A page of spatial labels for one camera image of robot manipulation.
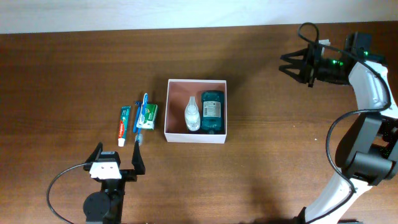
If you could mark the blue white toothbrush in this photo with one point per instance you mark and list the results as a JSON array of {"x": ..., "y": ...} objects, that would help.
[{"x": 139, "y": 136}]

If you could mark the pink box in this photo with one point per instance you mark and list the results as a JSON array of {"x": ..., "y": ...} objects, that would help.
[{"x": 179, "y": 92}]

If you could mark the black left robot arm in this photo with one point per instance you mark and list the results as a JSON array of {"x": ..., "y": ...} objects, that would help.
[{"x": 106, "y": 205}]

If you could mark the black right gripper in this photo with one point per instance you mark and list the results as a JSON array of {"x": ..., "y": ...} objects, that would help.
[{"x": 309, "y": 69}]

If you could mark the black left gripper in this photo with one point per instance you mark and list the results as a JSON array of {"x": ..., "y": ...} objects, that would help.
[{"x": 130, "y": 175}]

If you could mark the green Colgate toothpaste tube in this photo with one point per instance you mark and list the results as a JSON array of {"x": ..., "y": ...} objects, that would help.
[{"x": 123, "y": 125}]

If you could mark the green Dettol soap bar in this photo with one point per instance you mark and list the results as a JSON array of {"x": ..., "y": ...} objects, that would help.
[{"x": 149, "y": 117}]

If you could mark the teal Listerine mouthwash bottle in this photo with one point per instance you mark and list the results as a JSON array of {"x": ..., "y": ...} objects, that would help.
[{"x": 212, "y": 120}]

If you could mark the clear foam soap pump bottle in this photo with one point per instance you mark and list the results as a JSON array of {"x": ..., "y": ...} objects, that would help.
[{"x": 192, "y": 115}]

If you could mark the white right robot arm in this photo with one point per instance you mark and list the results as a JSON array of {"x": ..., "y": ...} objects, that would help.
[{"x": 361, "y": 145}]

